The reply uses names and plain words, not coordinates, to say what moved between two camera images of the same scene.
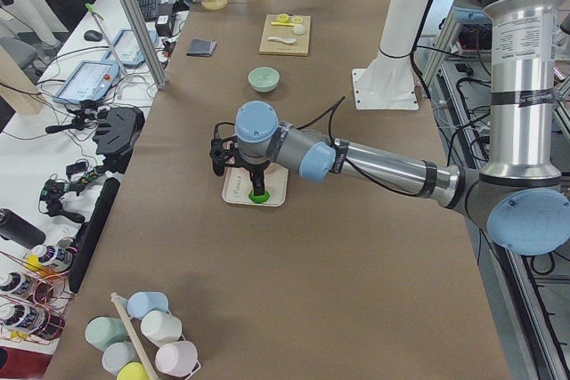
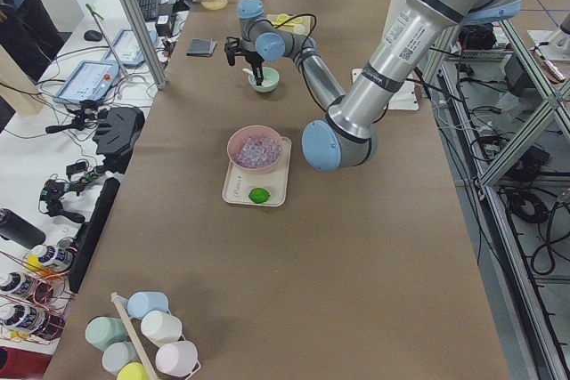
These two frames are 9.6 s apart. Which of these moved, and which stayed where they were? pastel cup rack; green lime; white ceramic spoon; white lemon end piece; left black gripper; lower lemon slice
Moved: left black gripper; white ceramic spoon
Stayed: white lemon end piece; lower lemon slice; pastel cup rack; green lime
